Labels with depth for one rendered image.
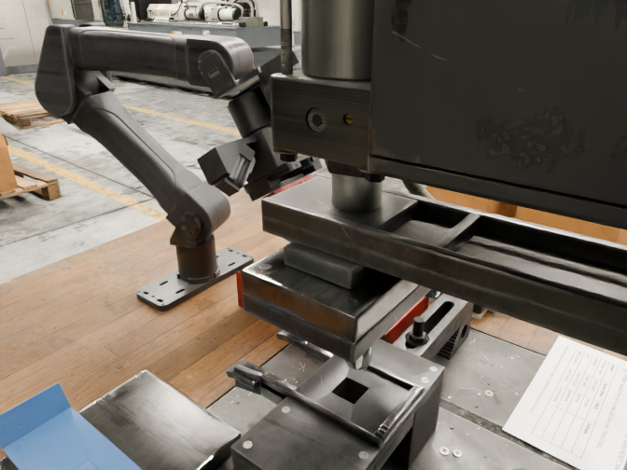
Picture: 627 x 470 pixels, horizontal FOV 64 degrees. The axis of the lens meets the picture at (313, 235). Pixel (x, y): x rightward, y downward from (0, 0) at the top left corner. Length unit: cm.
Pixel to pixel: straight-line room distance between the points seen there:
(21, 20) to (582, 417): 1159
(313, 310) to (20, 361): 50
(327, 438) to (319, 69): 30
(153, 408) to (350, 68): 42
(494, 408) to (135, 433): 39
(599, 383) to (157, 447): 51
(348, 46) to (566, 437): 47
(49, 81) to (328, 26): 57
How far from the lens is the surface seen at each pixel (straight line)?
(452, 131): 25
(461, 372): 67
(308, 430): 46
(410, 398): 48
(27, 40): 1183
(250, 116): 67
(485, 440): 59
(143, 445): 56
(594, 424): 66
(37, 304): 87
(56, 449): 58
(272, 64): 66
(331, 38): 31
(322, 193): 39
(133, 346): 72
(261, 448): 45
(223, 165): 61
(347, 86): 30
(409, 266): 32
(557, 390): 68
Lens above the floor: 132
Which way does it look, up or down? 25 degrees down
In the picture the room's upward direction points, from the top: straight up
